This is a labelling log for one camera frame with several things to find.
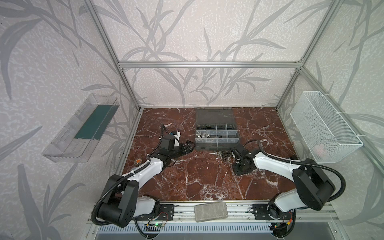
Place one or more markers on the pink object in basket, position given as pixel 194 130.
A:
pixel 321 151

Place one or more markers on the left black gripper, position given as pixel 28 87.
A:
pixel 182 147

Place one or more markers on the clear compartment organizer box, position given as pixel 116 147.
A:
pixel 216 129

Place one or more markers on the clear acrylic wall shelf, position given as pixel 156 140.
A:
pixel 78 139

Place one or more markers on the white ventilation grille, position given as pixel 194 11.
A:
pixel 191 228

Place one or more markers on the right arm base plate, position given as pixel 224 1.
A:
pixel 263 212

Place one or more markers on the green mat on shelf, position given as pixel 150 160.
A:
pixel 96 124

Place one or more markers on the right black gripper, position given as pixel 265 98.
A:
pixel 235 154

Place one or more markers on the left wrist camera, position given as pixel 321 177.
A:
pixel 177 135

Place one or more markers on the white wire mesh basket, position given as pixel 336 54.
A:
pixel 320 123

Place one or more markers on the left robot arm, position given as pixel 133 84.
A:
pixel 120 203

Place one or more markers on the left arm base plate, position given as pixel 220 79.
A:
pixel 164 212

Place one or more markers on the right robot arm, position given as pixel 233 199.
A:
pixel 315 184

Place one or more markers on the grey stone block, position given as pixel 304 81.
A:
pixel 211 211

